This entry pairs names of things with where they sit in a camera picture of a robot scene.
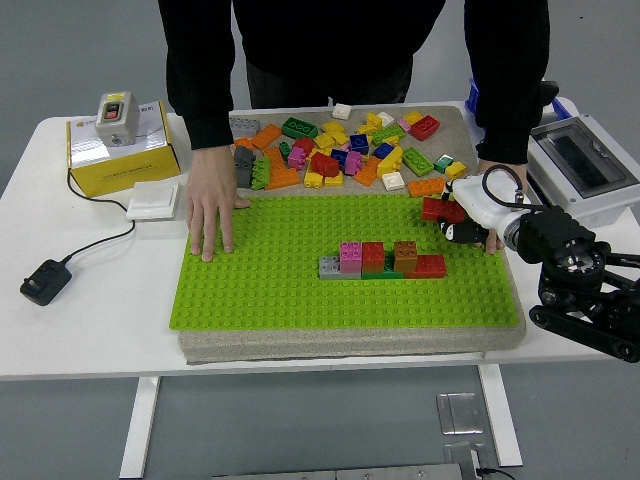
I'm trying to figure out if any red two-by-two brick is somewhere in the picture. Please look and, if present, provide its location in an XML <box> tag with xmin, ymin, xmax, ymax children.
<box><xmin>360</xmin><ymin>241</ymin><xmax>386</xmax><ymax>275</ymax></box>

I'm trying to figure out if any grey-brown foam mat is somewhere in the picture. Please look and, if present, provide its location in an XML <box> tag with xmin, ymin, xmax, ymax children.
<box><xmin>177</xmin><ymin>103</ymin><xmax>529</xmax><ymax>365</ymax></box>

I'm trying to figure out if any yellow cardboard box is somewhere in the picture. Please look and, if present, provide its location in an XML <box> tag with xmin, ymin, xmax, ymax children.
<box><xmin>66</xmin><ymin>100</ymin><xmax>182</xmax><ymax>198</ymax></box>

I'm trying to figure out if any red two-by-three brick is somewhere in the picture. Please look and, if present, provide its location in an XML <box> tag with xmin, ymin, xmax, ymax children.
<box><xmin>409</xmin><ymin>114</ymin><xmax>442</xmax><ymax>143</ymax></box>

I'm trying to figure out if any brown two-by-two brick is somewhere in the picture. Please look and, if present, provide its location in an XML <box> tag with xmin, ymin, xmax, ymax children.
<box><xmin>393</xmin><ymin>240</ymin><xmax>419</xmax><ymax>274</ymax></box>

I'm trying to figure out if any grey push-button switch box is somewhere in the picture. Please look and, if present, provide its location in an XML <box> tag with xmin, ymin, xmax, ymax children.
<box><xmin>94</xmin><ymin>91</ymin><xmax>140</xmax><ymax>148</ymax></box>

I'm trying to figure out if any grey metal bar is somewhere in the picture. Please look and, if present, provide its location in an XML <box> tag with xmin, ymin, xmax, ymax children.
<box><xmin>212</xmin><ymin>462</ymin><xmax>476</xmax><ymax>480</ymax></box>

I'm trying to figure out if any robot right hand white shell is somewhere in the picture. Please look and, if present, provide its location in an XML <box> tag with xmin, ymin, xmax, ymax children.
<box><xmin>437</xmin><ymin>172</ymin><xmax>527</xmax><ymax>246</ymax></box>

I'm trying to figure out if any grey two-by-four brick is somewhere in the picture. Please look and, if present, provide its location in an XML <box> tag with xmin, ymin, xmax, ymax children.
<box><xmin>318</xmin><ymin>254</ymin><xmax>362</xmax><ymax>280</ymax></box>
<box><xmin>230</xmin><ymin>117</ymin><xmax>263</xmax><ymax>141</ymax></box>

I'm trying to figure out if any white table leg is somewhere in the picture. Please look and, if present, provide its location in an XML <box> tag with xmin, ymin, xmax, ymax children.
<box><xmin>118</xmin><ymin>375</ymin><xmax>162</xmax><ymax>480</ymax></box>
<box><xmin>477</xmin><ymin>364</ymin><xmax>524</xmax><ymax>469</ymax></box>

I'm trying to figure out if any dark green two-by-three brick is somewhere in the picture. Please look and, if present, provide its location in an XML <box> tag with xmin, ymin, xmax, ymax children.
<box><xmin>281</xmin><ymin>115</ymin><xmax>319</xmax><ymax>140</ymax></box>

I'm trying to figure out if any orange two-by-four brick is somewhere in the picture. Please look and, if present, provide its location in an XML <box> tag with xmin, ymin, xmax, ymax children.
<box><xmin>249</xmin><ymin>123</ymin><xmax>284</xmax><ymax>151</ymax></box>
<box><xmin>406</xmin><ymin>176</ymin><xmax>448</xmax><ymax>198</ymax></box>

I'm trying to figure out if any white wall switch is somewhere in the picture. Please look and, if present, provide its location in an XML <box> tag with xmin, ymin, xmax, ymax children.
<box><xmin>125</xmin><ymin>180</ymin><xmax>181</xmax><ymax>222</ymax></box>

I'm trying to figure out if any large yellow slope brick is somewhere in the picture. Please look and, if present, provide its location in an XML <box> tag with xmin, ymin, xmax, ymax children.
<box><xmin>375</xmin><ymin>146</ymin><xmax>405</xmax><ymax>180</ymax></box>

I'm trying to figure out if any large orange plate brick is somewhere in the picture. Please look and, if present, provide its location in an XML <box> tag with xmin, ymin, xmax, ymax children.
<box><xmin>262</xmin><ymin>146</ymin><xmax>302</xmax><ymax>192</ymax></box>

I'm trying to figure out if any lime green long brick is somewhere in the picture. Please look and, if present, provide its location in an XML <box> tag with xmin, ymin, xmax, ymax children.
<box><xmin>250</xmin><ymin>155</ymin><xmax>272</xmax><ymax>192</ymax></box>
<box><xmin>370</xmin><ymin>123</ymin><xmax>407</xmax><ymax>147</ymax></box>

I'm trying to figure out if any person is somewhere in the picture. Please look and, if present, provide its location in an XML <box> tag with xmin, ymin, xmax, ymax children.
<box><xmin>157</xmin><ymin>0</ymin><xmax>551</xmax><ymax>166</ymax></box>

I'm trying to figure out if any black adapter cord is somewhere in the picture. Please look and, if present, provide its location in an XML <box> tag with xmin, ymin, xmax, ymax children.
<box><xmin>58</xmin><ymin>167</ymin><xmax>137</xmax><ymax>266</ymax></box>

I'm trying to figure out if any red slope brick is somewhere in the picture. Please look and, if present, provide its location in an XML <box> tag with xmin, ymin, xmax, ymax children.
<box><xmin>309</xmin><ymin>151</ymin><xmax>342</xmax><ymax>179</ymax></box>

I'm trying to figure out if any person's right hand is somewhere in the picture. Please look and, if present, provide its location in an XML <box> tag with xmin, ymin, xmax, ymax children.
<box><xmin>185</xmin><ymin>146</ymin><xmax>251</xmax><ymax>263</ymax></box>

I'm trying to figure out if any black power adapter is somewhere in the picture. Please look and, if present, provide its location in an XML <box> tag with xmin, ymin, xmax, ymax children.
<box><xmin>19</xmin><ymin>258</ymin><xmax>73</xmax><ymax>306</ymax></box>

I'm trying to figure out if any blue plastic bin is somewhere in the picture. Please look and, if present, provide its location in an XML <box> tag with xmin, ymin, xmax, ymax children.
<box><xmin>464</xmin><ymin>77</ymin><xmax>571</xmax><ymax>121</ymax></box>

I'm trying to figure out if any green studded baseplate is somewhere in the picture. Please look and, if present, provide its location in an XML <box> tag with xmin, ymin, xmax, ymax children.
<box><xmin>168</xmin><ymin>192</ymin><xmax>519</xmax><ymax>331</ymax></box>

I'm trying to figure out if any person's left hand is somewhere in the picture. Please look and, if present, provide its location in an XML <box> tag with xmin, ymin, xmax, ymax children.
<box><xmin>474</xmin><ymin>159</ymin><xmax>529</xmax><ymax>255</ymax></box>

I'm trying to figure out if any grey distribution box with window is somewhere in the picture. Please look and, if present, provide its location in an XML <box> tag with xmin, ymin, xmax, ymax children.
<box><xmin>524</xmin><ymin>113</ymin><xmax>640</xmax><ymax>229</ymax></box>

